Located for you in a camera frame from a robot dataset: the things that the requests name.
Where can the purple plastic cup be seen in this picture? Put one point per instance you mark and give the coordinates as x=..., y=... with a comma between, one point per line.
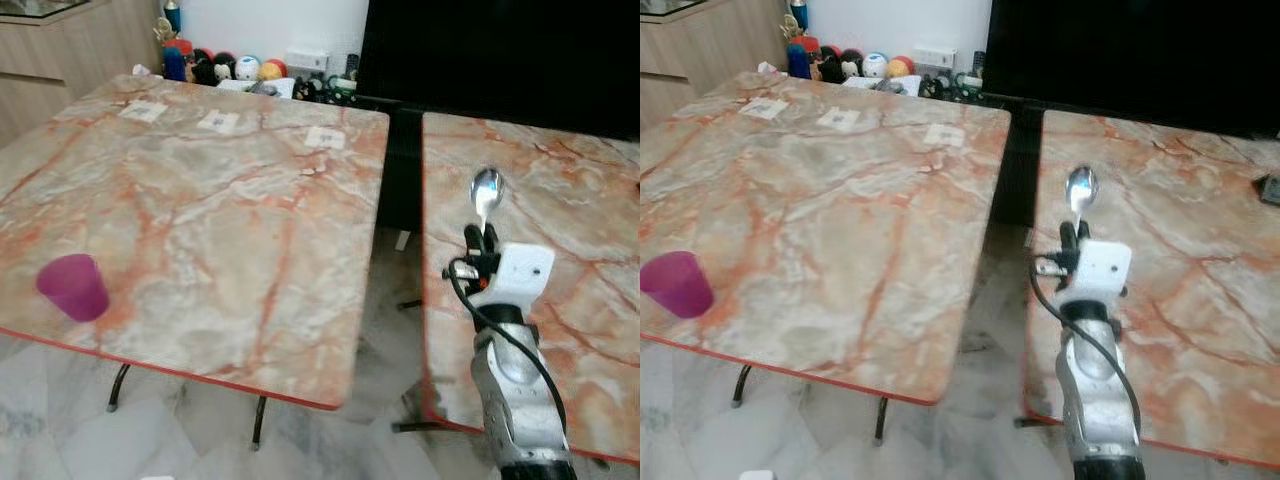
x=678, y=285
x=74, y=288

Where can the light wooden cabinet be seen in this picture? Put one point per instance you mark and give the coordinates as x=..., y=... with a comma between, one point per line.
x=60, y=50
x=700, y=45

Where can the white round toy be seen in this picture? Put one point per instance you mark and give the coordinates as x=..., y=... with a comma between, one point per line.
x=875, y=65
x=247, y=68

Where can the yellow and red round toy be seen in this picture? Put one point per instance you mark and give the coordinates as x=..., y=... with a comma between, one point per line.
x=272, y=70
x=900, y=67

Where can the black remote control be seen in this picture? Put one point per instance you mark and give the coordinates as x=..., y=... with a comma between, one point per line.
x=1271, y=189

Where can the silver metal spoon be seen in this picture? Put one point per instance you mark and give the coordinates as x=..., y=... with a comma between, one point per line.
x=487, y=190
x=1081, y=188

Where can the white wall socket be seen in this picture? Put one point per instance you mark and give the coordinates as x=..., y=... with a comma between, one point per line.
x=934, y=58
x=306, y=61

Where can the blue bottle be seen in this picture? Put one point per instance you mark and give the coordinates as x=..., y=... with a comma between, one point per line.
x=172, y=17
x=798, y=15

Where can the black plush toy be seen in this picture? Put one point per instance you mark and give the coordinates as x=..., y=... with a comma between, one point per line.
x=838, y=67
x=208, y=70

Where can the white paper label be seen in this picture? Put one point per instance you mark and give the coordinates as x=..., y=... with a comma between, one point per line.
x=142, y=111
x=763, y=108
x=840, y=119
x=219, y=122
x=945, y=135
x=325, y=138

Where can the blue and red toy figure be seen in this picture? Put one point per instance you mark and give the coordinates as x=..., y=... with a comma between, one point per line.
x=175, y=62
x=799, y=60

